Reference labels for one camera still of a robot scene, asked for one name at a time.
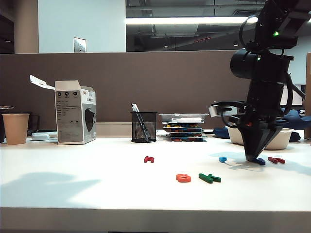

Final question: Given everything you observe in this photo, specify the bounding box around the ceiling light strip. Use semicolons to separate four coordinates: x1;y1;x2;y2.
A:
125;16;258;25

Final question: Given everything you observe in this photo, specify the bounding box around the brown cardboard box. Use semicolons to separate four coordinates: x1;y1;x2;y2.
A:
305;52;311;140

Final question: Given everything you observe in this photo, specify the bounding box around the metal wall plate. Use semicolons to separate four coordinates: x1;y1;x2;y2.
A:
73;37;87;53

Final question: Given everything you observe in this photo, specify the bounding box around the small white device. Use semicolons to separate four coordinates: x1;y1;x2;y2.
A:
31;131;58;141

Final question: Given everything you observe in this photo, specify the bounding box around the beige oval tray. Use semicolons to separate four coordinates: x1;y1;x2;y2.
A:
227;126;294;150

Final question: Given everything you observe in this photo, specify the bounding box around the green letter k magnet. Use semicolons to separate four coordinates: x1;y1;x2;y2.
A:
198;173;222;184

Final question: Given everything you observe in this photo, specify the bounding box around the dark angled bar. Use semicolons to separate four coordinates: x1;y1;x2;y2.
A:
288;72;306;100

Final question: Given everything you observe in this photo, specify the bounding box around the letter magnet pack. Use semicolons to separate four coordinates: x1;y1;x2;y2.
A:
163;123;205;129
164;128;204;133
166;136;208;143
167;132;204;138

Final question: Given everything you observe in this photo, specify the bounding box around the black camera cable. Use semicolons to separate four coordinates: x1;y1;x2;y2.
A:
220;103;246;128

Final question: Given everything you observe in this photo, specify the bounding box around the black white pen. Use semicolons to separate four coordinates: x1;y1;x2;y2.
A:
131;103;151;142

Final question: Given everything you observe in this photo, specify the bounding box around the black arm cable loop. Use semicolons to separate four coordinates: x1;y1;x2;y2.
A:
239;15;259;49

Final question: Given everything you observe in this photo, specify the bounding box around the brown paper cup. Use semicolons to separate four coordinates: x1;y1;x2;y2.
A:
2;113;30;145

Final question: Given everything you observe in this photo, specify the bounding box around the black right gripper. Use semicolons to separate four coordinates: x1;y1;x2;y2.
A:
229;82;284;161

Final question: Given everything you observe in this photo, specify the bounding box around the brown desk partition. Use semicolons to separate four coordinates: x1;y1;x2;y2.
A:
0;50;260;140

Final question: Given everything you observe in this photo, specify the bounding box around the orange letter O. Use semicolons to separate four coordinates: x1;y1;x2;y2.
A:
176;173;192;183

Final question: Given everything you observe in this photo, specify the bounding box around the computer monitor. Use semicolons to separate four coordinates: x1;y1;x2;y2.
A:
291;84;305;106

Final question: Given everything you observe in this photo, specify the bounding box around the clear plastic case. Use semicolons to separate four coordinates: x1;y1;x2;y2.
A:
159;113;210;125

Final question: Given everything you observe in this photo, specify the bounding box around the black mesh pen holder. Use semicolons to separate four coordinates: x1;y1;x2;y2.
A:
130;111;158;143

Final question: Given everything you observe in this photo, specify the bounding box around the white grey mask box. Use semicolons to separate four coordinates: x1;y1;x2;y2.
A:
29;74;97;145

